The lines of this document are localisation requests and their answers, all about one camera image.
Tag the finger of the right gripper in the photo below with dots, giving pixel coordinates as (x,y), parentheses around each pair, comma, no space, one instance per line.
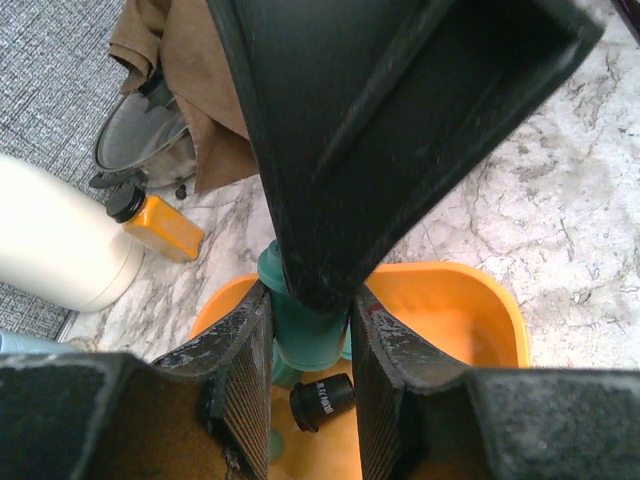
(363,115)

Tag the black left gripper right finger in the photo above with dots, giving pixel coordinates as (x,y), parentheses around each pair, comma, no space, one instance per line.
(422,414)

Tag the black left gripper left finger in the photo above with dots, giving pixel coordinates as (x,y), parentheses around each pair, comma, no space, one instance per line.
(201,411)

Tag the black coffee capsule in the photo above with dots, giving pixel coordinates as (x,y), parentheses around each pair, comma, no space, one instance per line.
(316,403)

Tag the orange storage basket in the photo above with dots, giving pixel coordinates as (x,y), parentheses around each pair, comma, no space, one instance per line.
(465,314)

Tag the brown cloth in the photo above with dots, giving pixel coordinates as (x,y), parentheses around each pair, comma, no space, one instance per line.
(179,40)

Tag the orange juice bottle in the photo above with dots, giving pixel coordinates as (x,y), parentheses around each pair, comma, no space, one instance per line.
(155,223)

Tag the blue mug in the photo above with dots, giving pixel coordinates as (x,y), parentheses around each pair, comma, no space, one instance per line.
(14,343)

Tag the white thermos jug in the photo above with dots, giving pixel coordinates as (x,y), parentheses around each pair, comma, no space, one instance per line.
(59,244)

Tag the steel pot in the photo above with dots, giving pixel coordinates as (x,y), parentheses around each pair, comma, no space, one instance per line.
(145,139)

